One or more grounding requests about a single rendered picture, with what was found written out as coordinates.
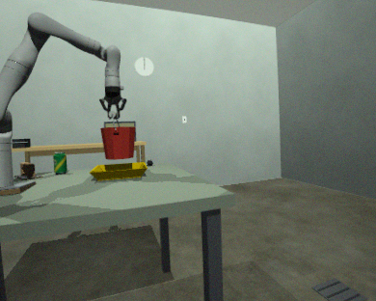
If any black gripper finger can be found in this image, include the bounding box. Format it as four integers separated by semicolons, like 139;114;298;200
99;97;112;120
114;97;126;119

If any green and yellow drink can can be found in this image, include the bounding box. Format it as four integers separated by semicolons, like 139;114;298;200
53;152;67;175

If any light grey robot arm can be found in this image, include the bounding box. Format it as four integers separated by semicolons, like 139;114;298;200
0;13;123;188

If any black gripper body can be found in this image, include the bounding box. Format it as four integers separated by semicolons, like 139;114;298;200
104;86;121;105

